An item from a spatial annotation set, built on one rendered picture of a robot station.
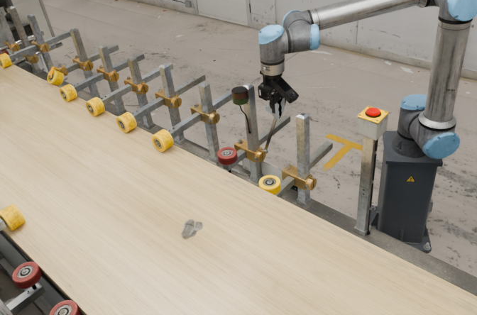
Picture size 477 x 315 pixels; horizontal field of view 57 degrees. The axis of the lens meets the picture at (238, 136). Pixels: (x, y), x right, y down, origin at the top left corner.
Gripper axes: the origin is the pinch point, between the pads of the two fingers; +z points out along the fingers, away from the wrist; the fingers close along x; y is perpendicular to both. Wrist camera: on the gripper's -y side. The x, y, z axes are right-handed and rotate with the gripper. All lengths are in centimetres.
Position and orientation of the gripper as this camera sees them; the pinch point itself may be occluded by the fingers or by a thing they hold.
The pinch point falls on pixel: (279, 117)
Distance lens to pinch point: 177.2
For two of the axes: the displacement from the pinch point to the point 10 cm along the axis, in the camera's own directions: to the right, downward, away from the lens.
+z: 1.0, 8.1, 5.8
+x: -6.6, 4.9, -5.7
